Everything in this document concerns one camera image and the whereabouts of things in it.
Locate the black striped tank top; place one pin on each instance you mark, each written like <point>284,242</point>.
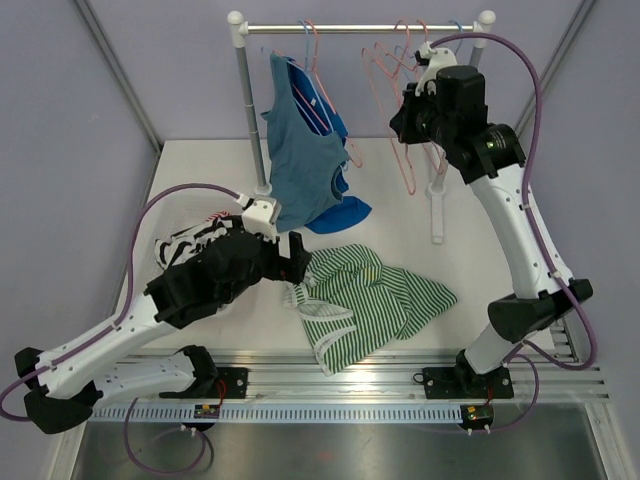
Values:
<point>186,244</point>

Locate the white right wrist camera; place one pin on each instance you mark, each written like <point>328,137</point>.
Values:
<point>432,59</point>

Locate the red striped tank top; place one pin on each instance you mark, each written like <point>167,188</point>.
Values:
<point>218,215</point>

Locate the teal tank top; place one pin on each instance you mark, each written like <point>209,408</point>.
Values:
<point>304,165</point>

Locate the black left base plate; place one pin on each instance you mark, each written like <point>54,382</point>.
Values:
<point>232,382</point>

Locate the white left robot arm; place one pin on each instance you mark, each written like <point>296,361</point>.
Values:
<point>67,384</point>

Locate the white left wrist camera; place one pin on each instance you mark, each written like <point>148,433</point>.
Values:
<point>260,215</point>

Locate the green striped tank top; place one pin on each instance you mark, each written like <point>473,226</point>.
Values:
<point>351,304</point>

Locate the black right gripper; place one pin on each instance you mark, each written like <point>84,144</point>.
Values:
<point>411,104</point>

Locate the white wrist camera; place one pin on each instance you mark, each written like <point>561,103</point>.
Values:
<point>432,59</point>
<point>260,215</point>

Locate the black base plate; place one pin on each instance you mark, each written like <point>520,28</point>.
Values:
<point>232,382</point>
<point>440,382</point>

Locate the pink hanger of black top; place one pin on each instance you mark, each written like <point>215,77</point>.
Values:
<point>400,70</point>

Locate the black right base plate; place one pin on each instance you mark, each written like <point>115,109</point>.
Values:
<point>440,382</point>

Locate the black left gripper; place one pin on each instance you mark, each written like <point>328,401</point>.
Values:
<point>290,269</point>

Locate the white plastic basket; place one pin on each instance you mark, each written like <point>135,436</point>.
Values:
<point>174,213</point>

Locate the blue hanger of teal top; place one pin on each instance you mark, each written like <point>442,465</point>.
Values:
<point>302,76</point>

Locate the royal blue tank top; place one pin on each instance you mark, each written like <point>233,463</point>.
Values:
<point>349,212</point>

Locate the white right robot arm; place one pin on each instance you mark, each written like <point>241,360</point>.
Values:
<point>491,161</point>

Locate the pink hanger of green top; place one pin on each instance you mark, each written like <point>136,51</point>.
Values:
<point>385,100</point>

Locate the white slotted cable duct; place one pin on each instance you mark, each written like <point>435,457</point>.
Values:
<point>281,413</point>

